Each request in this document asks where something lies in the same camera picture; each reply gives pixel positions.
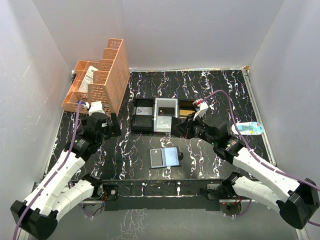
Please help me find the dark card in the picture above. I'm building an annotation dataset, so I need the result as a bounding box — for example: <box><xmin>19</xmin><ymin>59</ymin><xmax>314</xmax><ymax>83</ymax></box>
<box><xmin>157</xmin><ymin>107</ymin><xmax>176</xmax><ymax>117</ymax></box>

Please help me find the black leather card holder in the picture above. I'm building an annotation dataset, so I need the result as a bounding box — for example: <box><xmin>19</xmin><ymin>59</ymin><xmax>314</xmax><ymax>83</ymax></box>
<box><xmin>148</xmin><ymin>146</ymin><xmax>184</xmax><ymax>169</ymax></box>

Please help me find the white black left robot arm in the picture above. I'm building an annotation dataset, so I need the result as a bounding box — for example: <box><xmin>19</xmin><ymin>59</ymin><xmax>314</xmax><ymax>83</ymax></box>
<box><xmin>10</xmin><ymin>112</ymin><xmax>121</xmax><ymax>240</ymax></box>

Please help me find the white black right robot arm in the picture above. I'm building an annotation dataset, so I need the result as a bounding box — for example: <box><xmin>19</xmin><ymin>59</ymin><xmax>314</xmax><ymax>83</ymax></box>
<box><xmin>171</xmin><ymin>113</ymin><xmax>320</xmax><ymax>230</ymax></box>

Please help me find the gold card in right bin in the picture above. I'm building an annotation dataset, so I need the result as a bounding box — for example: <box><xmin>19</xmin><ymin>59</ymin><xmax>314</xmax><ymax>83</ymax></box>
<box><xmin>179</xmin><ymin>109</ymin><xmax>195</xmax><ymax>119</ymax></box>

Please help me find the card in left bin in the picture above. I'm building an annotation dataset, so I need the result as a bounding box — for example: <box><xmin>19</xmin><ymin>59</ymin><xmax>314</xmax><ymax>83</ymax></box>
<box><xmin>135</xmin><ymin>106</ymin><xmax>153</xmax><ymax>116</ymax></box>

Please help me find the white middle bin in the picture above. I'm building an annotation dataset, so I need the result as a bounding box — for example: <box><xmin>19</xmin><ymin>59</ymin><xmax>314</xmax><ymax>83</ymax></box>
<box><xmin>153</xmin><ymin>98</ymin><xmax>178</xmax><ymax>133</ymax></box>

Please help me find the black right bin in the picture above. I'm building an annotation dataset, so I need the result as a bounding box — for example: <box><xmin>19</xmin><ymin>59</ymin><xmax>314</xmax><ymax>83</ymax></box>
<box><xmin>178</xmin><ymin>99</ymin><xmax>197</xmax><ymax>119</ymax></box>

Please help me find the black bin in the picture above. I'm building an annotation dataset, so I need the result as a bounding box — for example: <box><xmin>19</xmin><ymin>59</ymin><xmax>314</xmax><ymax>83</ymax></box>
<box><xmin>178</xmin><ymin>99</ymin><xmax>197</xmax><ymax>119</ymax></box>
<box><xmin>130</xmin><ymin>97</ymin><xmax>155</xmax><ymax>133</ymax></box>

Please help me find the black left bin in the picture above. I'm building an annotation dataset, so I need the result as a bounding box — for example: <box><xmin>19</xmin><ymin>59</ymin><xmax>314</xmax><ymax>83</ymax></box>
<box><xmin>130</xmin><ymin>97</ymin><xmax>155</xmax><ymax>133</ymax></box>

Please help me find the blue white blister pack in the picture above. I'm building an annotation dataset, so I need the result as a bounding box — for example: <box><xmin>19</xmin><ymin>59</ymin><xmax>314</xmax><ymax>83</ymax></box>
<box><xmin>231</xmin><ymin>121</ymin><xmax>264</xmax><ymax>136</ymax></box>

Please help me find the orange plastic desk organizer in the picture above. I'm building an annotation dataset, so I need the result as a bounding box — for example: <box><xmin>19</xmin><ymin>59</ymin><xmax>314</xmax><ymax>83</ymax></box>
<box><xmin>62</xmin><ymin>38</ymin><xmax>130</xmax><ymax>115</ymax></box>

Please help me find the white paper packet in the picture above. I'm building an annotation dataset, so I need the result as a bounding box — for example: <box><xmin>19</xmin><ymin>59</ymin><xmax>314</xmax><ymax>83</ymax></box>
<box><xmin>78</xmin><ymin>65</ymin><xmax>98</xmax><ymax>93</ymax></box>

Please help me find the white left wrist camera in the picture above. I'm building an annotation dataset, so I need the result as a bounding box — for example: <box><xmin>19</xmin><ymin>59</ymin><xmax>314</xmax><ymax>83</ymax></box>
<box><xmin>83</xmin><ymin>101</ymin><xmax>105</xmax><ymax>116</ymax></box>

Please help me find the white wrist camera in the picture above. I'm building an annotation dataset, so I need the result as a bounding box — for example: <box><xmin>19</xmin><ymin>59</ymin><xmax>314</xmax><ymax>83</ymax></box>
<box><xmin>83</xmin><ymin>101</ymin><xmax>105</xmax><ymax>116</ymax></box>
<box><xmin>192</xmin><ymin>98</ymin><xmax>209</xmax><ymax>121</ymax></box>

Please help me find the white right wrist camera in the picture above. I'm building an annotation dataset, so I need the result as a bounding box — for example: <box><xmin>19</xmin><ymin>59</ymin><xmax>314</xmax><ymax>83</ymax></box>
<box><xmin>192</xmin><ymin>98</ymin><xmax>209</xmax><ymax>121</ymax></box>

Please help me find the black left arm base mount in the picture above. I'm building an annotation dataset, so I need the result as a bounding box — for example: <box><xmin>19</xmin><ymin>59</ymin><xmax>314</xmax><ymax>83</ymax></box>
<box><xmin>102</xmin><ymin>184</ymin><xmax>119</xmax><ymax>202</ymax></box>

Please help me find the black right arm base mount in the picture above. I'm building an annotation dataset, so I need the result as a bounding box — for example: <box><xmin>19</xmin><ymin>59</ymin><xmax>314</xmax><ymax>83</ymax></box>
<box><xmin>198</xmin><ymin>184</ymin><xmax>243</xmax><ymax>204</ymax></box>

